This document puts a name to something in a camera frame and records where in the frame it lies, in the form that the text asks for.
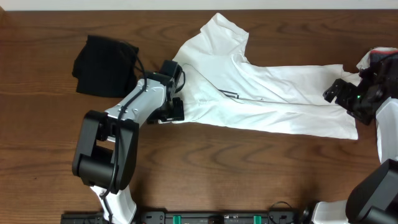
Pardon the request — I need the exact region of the white printed t-shirt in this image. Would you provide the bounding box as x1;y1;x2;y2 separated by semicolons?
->
175;14;359;140

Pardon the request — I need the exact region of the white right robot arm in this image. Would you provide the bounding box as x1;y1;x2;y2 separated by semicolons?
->
309;58;397;224

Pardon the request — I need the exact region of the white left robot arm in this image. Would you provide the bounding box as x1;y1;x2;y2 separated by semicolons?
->
72;68;186;223

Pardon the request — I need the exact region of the white crumpled garment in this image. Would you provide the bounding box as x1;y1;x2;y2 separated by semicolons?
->
356;47;397;72

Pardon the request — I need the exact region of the dark navy striped garment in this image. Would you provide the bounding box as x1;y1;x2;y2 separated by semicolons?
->
369;50;397;67

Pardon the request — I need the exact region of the black folded cloth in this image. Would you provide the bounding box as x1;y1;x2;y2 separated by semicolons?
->
72;35;139;98

